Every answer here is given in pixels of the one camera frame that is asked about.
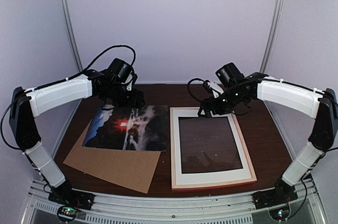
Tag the right circuit board with leds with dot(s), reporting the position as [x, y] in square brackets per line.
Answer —
[279, 214]

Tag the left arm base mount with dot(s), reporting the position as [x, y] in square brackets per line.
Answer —
[66, 195]

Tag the left circuit board with leds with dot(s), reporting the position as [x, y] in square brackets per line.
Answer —
[67, 214]

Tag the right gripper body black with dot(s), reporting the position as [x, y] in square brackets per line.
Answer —
[225, 106]

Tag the aluminium corner post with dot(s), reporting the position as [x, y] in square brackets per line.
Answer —
[71, 35]
[278, 8]

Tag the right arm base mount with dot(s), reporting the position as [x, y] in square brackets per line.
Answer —
[280, 194]

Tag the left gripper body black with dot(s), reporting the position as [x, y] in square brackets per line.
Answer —
[120, 98]

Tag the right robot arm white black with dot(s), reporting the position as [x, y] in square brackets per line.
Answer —
[321, 105]

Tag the dalmatian dog photo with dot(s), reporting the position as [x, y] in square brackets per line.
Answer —
[129, 129]

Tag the right aluminium corner post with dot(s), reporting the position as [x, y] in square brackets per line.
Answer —
[278, 8]

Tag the left aluminium corner post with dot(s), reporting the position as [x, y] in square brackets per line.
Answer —
[71, 35]

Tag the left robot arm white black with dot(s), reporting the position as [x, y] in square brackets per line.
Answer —
[115, 83]

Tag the brown backing board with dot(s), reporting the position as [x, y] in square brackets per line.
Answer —
[130, 169]

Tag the pink wooden picture frame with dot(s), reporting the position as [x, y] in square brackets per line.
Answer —
[251, 171]

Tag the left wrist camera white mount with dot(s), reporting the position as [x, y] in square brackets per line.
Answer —
[130, 81]

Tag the circuit board with leds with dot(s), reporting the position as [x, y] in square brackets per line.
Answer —
[279, 214]
[67, 214]

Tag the clear acrylic sheet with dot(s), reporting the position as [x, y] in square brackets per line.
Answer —
[207, 145]

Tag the white mat board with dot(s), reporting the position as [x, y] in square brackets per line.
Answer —
[177, 155]

